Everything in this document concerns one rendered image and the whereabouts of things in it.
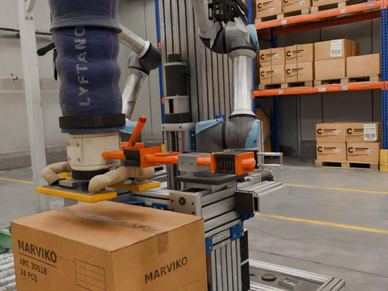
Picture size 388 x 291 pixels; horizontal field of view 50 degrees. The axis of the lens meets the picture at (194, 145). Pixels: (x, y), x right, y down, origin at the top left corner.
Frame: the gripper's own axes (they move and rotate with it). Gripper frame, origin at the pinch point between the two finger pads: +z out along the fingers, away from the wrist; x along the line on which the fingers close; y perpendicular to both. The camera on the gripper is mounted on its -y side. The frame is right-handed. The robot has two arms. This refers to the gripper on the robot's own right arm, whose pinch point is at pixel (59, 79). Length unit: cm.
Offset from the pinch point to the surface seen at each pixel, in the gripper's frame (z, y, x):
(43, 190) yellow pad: 42, -25, -52
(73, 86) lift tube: 8, -16, -66
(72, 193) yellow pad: 42, -20, -69
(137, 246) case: 56, -9, -92
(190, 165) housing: 32, 1, -107
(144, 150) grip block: 28, -4, -89
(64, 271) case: 66, -25, -70
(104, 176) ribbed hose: 36, -13, -80
